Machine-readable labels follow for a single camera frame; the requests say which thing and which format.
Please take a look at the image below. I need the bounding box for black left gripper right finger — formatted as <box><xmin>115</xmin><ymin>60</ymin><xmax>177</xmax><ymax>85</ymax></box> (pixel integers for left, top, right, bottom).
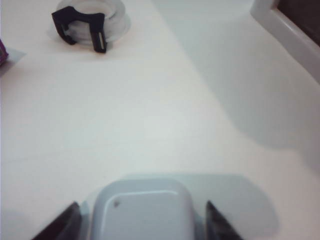
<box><xmin>204</xmin><ymin>199</ymin><xmax>245</xmax><ymax>240</ymax></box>

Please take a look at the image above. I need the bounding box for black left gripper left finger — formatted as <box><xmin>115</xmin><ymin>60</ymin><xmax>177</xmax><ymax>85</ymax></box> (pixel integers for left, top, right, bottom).
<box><xmin>31</xmin><ymin>201</ymin><xmax>82</xmax><ymax>240</ymax></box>

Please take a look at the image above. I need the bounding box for white earphone case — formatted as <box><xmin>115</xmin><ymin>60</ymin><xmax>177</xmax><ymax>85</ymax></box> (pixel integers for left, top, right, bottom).
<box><xmin>89</xmin><ymin>177</ymin><xmax>195</xmax><ymax>240</ymax></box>

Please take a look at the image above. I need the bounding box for white drawer cabinet frame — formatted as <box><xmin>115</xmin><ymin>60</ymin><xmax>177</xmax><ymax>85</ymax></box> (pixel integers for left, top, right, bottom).
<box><xmin>250</xmin><ymin>0</ymin><xmax>320</xmax><ymax>85</ymax></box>

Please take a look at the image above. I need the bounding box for white purple barcode box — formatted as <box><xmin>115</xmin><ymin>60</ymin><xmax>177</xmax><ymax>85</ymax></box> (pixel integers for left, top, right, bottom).
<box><xmin>0</xmin><ymin>37</ymin><xmax>10</xmax><ymax>68</ymax></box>

